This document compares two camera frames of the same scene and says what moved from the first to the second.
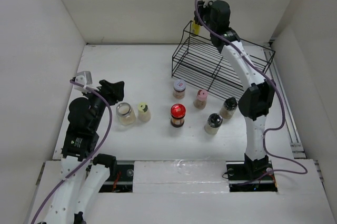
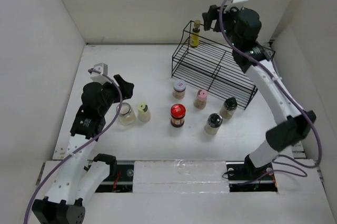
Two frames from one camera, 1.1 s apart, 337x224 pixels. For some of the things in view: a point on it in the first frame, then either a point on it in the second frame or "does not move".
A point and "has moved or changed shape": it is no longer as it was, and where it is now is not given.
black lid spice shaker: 214,120 does not move
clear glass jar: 125,114 does not move
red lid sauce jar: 178,111 does not move
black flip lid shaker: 228,110 does not move
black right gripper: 201,9 -> 211,15
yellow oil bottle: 196,28 has moved or changed shape
